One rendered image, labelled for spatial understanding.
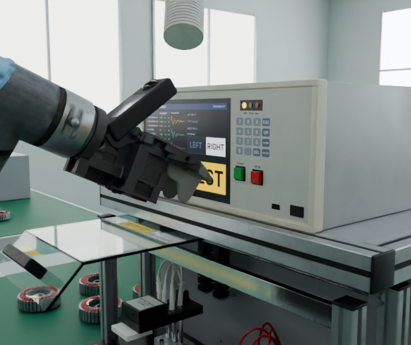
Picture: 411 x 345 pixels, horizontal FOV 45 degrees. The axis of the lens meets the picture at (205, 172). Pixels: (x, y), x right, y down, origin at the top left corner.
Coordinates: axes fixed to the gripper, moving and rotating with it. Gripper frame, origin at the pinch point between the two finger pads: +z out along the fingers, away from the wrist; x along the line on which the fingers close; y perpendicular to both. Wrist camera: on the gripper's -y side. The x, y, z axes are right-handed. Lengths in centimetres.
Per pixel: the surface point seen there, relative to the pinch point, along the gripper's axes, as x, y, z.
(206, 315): -23.8, 23.9, 32.2
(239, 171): 0.2, -2.4, 6.1
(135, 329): -18.7, 28.3, 11.5
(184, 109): -14.6, -11.3, 2.5
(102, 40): -469, -174, 165
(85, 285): -72, 31, 29
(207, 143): -8.2, -6.2, 4.9
